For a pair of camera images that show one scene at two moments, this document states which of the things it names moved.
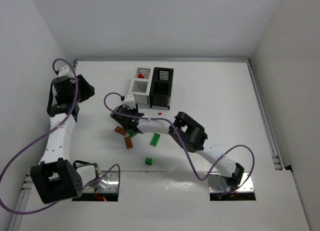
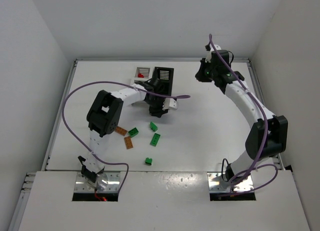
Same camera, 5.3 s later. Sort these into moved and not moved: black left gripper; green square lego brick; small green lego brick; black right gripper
Moved: black right gripper; black left gripper
Not moved: small green lego brick; green square lego brick
